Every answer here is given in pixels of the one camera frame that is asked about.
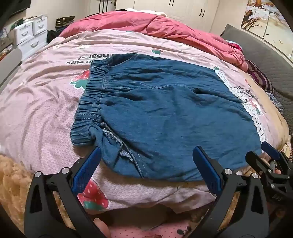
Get blue denim lace-hem pants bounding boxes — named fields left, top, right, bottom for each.
left=71, top=53, right=261, bottom=182

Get person left hand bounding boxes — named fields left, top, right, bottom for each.
left=93, top=218, right=111, bottom=238

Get pink polka dot pajama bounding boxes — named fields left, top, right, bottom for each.
left=109, top=220, right=192, bottom=238

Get striped purple pillow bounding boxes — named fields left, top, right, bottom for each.
left=246, top=60, right=274, bottom=94

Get grey padded headboard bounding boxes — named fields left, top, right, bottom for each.
left=221, top=24, right=292, bottom=134

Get pink strawberry print duvet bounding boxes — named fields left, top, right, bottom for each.
left=1, top=29, right=289, bottom=213

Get white wardrobe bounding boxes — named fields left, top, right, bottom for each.
left=116, top=0, right=220, bottom=32

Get white drawer cabinet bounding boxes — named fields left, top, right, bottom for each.
left=12, top=15, right=48, bottom=62

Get red pink quilt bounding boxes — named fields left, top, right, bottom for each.
left=60, top=11, right=248, bottom=71

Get wall landscape painting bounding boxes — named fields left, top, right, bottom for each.
left=241, top=0, right=293, bottom=60

